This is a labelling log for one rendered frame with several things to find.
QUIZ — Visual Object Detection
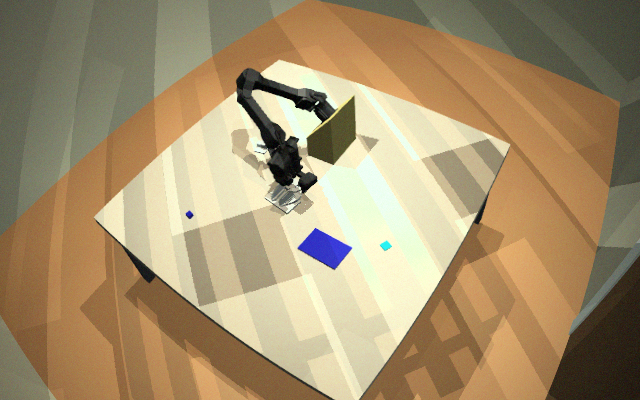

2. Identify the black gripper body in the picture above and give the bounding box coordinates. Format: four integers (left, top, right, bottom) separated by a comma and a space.
289, 156, 318, 190

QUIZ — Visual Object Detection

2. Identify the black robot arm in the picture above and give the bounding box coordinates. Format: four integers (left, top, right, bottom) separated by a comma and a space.
236, 68, 338, 186

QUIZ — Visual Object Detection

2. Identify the blue flat rectangular plate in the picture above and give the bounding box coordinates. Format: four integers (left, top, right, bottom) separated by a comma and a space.
297, 228, 353, 270

